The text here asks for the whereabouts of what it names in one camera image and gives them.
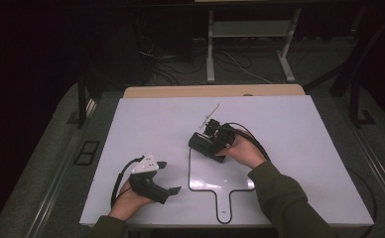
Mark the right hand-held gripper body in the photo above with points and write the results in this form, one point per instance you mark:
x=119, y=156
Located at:
x=221, y=135

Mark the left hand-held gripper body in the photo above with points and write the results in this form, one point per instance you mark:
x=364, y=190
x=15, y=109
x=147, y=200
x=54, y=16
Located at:
x=147, y=185

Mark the white paddle-shaped whiteboard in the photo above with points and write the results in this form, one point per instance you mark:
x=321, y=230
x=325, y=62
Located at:
x=227, y=175

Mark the black eraser block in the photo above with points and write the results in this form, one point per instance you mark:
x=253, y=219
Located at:
x=202, y=143

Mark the person's left hand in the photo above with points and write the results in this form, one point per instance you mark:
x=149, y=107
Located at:
x=127, y=203

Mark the person's right hand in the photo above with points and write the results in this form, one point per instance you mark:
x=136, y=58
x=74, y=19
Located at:
x=246, y=150

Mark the wooden table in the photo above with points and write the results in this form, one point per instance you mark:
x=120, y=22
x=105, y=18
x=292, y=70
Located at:
x=213, y=91

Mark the white metal stand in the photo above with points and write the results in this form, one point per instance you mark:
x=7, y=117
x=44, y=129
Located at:
x=250, y=29

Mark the black diagonal bar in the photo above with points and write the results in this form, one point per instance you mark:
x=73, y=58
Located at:
x=339, y=71

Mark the black stand with foot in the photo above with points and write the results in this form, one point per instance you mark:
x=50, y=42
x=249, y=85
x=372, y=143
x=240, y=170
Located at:
x=355, y=102

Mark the black rectangular floor frame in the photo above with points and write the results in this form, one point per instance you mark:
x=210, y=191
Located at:
x=87, y=152

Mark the metal floor rail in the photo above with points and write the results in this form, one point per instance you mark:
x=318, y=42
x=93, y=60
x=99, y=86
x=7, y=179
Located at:
x=56, y=185
x=379, y=165

